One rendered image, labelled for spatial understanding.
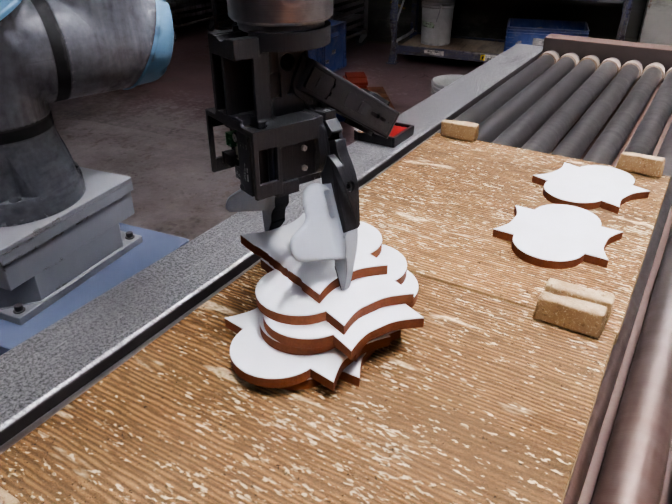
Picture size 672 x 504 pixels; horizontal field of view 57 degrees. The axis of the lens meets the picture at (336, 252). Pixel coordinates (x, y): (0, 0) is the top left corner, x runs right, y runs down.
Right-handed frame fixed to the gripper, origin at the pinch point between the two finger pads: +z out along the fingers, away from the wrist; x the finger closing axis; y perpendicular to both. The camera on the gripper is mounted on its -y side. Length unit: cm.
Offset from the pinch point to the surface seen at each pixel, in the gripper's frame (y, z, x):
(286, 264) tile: 3.3, -0.5, 0.9
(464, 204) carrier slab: -28.1, 5.9, -6.1
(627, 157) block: -54, 4, 1
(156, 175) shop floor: -80, 99, -252
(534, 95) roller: -83, 8, -35
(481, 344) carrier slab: -8.3, 5.9, 13.7
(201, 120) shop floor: -140, 99, -318
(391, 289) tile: -2.4, 0.6, 8.2
